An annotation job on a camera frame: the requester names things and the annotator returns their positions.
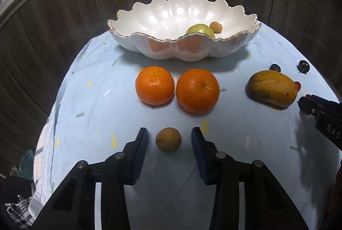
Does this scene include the yellow mango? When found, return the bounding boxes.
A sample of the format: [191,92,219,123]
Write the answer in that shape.
[247,70,298,108]

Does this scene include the white scalloped ceramic bowl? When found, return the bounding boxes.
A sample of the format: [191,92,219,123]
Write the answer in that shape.
[107,0,261,62]

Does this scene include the orange mandarin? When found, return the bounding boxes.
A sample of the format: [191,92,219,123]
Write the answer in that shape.
[176,68,220,114]
[135,66,174,106]

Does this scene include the small brown longan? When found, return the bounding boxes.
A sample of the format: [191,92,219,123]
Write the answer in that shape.
[155,127,181,152]

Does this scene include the large dark grape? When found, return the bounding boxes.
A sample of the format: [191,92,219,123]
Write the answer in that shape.
[297,60,310,74]

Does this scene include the brown longan in bowl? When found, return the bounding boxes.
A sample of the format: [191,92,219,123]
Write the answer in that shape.
[209,21,223,33]

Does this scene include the small dark blueberry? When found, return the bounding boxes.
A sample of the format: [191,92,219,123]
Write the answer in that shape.
[269,63,281,73]

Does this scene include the green round fruit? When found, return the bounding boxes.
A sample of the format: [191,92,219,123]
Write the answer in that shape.
[186,23,215,39]

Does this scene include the checkered cloth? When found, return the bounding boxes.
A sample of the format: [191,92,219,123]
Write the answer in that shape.
[3,195,34,229]

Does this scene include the light blue patterned tablecloth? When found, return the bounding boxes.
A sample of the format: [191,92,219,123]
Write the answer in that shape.
[29,25,341,229]

